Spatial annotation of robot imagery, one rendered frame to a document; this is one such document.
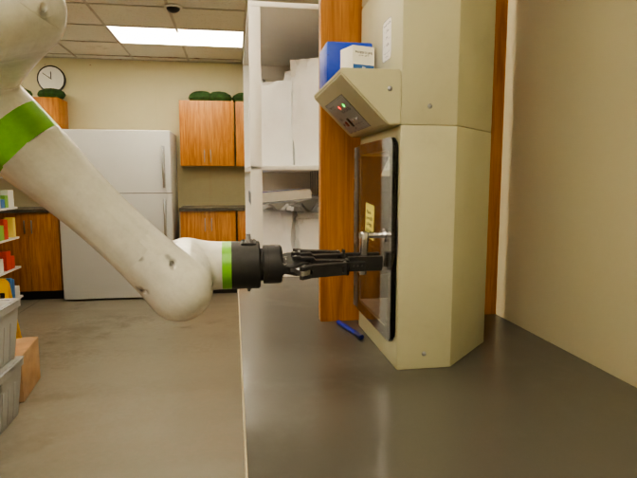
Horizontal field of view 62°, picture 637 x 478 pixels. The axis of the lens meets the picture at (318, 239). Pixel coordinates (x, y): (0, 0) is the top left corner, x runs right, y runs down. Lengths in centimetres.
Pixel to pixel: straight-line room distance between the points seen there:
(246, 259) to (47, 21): 49
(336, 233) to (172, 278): 60
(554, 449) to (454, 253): 40
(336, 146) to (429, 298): 50
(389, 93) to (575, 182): 49
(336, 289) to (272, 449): 67
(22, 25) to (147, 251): 34
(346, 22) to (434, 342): 80
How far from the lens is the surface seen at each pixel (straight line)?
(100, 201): 86
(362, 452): 78
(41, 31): 79
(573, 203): 130
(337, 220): 136
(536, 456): 83
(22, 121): 87
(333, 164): 136
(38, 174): 86
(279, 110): 238
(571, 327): 133
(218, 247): 101
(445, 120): 104
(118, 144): 597
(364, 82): 100
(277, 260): 100
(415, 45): 105
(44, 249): 634
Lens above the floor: 131
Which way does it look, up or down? 7 degrees down
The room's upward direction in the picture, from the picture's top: straight up
